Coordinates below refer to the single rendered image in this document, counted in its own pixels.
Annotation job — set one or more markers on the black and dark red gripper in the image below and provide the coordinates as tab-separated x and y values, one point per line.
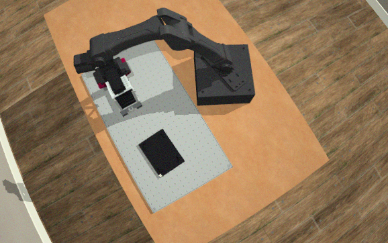
123	66

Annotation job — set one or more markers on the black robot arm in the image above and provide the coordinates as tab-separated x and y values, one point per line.
178	33

